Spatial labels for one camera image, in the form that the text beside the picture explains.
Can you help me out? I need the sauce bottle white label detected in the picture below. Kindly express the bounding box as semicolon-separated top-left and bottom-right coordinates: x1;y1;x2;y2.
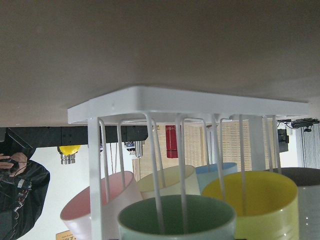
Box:
124;141;135;149

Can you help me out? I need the white wire cup rack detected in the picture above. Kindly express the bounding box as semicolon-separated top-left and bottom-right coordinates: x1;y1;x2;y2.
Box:
67;86;309;240

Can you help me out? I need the yellow cup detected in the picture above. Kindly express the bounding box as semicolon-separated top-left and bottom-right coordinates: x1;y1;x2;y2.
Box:
201;170;300;240

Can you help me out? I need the pink cup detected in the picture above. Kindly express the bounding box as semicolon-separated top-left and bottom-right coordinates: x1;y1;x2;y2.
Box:
59;170;143;240

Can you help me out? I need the person in black jacket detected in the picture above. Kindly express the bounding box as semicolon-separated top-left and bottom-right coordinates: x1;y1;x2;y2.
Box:
0;134;50;240

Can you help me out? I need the red cylinder can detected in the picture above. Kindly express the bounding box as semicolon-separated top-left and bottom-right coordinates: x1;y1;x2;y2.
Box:
165;125;178;159

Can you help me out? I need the cream white cup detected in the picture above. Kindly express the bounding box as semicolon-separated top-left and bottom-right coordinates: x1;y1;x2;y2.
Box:
137;165;200;199

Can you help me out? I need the pale grey-blue cup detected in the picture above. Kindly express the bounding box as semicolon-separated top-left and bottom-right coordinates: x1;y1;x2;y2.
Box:
281;167;320;240

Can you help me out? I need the light blue cup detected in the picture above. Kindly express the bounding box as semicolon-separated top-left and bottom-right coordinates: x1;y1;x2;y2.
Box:
195;162;238;193

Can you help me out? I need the yellow lemon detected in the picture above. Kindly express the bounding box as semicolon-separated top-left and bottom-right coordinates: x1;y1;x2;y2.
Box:
58;145;81;155

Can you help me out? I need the green cup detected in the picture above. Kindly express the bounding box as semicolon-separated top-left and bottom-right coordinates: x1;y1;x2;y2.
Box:
118;195;236;240

